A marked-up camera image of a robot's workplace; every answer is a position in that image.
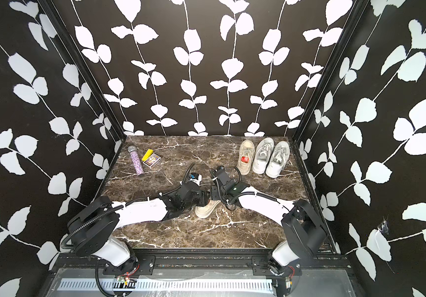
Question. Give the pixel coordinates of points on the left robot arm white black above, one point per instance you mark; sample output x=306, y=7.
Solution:
x=90, y=232

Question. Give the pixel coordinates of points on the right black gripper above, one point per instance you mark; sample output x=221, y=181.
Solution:
x=214, y=189

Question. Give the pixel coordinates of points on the white sneaker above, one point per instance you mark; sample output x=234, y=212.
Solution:
x=263, y=154
x=279, y=159

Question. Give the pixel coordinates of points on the yellow small block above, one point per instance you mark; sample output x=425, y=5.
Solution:
x=147, y=154

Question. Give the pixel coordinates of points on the white sneaker inner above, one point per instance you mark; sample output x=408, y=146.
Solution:
x=263, y=154

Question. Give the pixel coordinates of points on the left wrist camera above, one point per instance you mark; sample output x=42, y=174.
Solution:
x=195, y=178

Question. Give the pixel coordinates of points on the white ventilation grille strip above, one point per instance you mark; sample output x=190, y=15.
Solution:
x=193, y=285

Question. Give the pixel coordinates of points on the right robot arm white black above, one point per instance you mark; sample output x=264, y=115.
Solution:
x=303, y=228

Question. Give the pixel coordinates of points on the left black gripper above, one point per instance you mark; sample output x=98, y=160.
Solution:
x=203, y=199

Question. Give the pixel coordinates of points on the purple glitter bottle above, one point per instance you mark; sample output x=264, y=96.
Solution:
x=136, y=161

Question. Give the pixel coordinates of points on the purple card box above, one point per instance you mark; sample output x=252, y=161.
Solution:
x=152, y=160

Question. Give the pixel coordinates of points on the beige lace sneaker one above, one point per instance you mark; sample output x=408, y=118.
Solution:
x=206, y=211
x=246, y=148

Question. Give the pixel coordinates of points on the white sneaker outer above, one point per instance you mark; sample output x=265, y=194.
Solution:
x=279, y=159

